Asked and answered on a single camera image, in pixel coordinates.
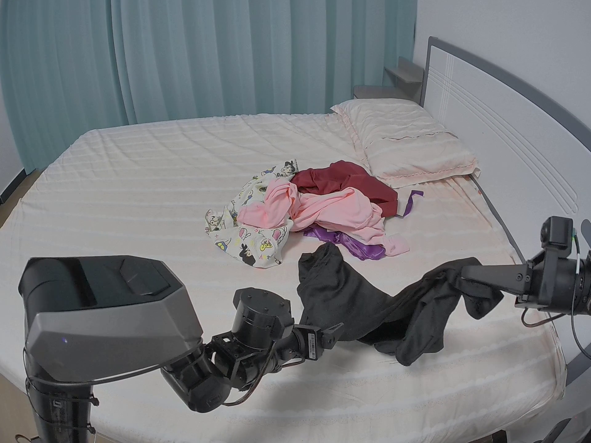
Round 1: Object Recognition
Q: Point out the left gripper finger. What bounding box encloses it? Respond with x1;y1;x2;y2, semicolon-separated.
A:
322;322;344;349

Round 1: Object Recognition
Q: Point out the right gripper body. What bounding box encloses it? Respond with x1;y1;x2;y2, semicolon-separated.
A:
515;249;581;315

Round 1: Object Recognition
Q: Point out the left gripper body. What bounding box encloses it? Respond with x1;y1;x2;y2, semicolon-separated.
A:
272;323;326;372

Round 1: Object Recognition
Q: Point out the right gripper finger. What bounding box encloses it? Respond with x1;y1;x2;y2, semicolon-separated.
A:
455;264;532;297

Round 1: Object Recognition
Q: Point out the black T-shirt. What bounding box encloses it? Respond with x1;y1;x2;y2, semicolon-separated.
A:
297;242;505;367

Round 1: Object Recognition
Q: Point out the bed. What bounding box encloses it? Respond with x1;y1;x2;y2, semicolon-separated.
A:
0;35;591;443

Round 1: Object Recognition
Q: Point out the purple garment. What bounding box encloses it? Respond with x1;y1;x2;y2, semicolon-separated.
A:
302;190;425;263

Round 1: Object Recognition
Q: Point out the white printed garment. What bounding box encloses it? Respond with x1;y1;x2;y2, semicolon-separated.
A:
204;157;295;270

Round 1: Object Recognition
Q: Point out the pink garment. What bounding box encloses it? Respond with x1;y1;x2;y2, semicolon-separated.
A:
236;177;411;257

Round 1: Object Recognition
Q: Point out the dark red garment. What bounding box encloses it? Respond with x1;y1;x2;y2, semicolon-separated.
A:
290;160;399;218

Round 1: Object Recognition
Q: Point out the cream pillow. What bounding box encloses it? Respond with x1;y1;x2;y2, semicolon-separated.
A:
330;98;481;189

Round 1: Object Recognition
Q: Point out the grey bedside table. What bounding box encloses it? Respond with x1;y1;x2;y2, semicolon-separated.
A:
353;56;425;107

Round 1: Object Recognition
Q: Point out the blue-green curtain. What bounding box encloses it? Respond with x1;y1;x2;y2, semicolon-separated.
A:
111;0;418;126
0;0;115;174

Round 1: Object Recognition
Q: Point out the black cable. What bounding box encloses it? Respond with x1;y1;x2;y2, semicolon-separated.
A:
521;303;591;363

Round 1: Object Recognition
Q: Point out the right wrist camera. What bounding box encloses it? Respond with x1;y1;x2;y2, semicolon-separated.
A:
539;216;574;253

